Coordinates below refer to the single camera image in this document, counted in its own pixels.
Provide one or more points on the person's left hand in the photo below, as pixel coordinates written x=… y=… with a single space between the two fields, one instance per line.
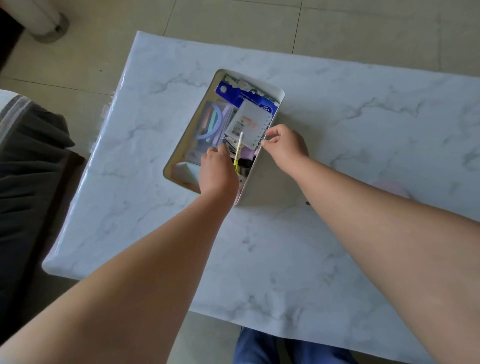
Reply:
x=219 y=176

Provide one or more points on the person's right hand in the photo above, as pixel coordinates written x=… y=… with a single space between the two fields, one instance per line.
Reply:
x=287 y=148

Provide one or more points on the cream plastic tray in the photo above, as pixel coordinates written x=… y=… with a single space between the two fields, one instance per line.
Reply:
x=262 y=183

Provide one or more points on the small spiral notebook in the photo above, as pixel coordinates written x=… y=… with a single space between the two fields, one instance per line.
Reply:
x=249 y=120

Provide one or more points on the clear purple pencil case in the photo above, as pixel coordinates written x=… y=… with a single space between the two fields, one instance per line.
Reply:
x=210 y=123

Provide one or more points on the blue tissue pack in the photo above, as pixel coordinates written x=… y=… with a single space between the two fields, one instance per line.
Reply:
x=228 y=93

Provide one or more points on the pink round pad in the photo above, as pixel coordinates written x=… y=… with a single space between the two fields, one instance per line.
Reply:
x=390 y=187

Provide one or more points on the person's right forearm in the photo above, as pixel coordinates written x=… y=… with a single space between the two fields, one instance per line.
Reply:
x=375 y=232

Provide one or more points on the person's left forearm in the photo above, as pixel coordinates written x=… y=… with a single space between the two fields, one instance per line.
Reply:
x=112 y=300

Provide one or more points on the person's dark blue trousers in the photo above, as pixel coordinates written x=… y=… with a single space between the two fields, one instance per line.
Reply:
x=262 y=348

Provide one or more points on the white marble table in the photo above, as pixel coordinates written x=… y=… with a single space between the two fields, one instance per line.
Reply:
x=337 y=112

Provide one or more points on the dark grey pleated fabric seat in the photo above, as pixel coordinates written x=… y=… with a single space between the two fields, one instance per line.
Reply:
x=30 y=187

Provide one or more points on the white cloth striped edge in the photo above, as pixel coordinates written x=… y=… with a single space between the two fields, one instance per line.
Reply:
x=9 y=108

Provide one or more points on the white cylinder grey base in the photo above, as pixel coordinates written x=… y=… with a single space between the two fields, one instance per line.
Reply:
x=33 y=15

